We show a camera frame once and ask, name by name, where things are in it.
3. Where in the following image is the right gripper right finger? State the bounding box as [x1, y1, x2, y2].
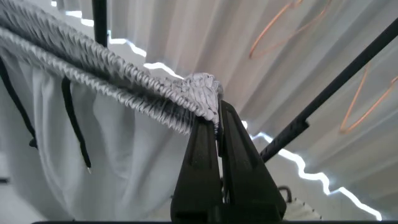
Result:
[217, 100, 287, 222]

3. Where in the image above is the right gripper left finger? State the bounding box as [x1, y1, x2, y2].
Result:
[170, 116, 223, 222]

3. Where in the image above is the pink clothes hanger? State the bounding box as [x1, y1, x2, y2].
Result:
[338, 63, 398, 135]
[248, 0, 332, 60]

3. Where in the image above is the white laundry basket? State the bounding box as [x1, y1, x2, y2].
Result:
[277, 185, 323, 222]

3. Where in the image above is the black clothes rack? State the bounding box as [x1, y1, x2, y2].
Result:
[91, 0, 398, 163]

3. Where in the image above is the white curtain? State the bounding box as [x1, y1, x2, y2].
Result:
[55, 0, 398, 218]

